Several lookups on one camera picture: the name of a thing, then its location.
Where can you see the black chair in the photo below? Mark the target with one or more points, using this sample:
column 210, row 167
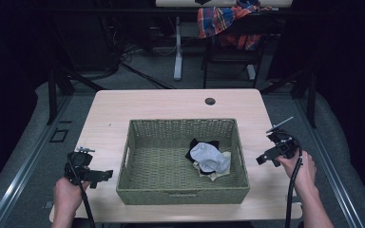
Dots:
column 234, row 57

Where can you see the green woven basket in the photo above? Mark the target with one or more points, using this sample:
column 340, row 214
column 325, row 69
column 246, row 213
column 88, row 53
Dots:
column 158, row 164

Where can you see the metal floor rail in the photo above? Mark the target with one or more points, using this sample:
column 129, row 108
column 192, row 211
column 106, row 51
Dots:
column 19, row 180
column 332, row 177

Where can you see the black metal stand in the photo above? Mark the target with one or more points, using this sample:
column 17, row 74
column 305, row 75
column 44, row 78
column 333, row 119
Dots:
column 311, row 101
column 52, row 95

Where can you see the person's left hand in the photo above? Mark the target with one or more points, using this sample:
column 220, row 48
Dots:
column 66, row 194

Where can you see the plaid shirt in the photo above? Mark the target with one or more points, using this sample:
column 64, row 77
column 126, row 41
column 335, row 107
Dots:
column 217, row 19

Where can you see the person's right hand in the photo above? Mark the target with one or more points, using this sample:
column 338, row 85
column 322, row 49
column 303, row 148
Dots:
column 301, row 172

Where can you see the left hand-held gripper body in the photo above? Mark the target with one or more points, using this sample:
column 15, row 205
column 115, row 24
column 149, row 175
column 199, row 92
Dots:
column 80, row 164

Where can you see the light grey cloth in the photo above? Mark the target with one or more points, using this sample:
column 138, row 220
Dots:
column 210, row 156

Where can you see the black cloth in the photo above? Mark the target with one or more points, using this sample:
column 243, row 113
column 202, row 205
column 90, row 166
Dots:
column 194, row 146

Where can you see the cream cloth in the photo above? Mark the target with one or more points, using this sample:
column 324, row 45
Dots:
column 222, row 175

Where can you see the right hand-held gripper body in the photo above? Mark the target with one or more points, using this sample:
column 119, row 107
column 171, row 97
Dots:
column 283, row 144

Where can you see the white desk leg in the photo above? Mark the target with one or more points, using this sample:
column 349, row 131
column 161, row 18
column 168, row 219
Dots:
column 178, row 53

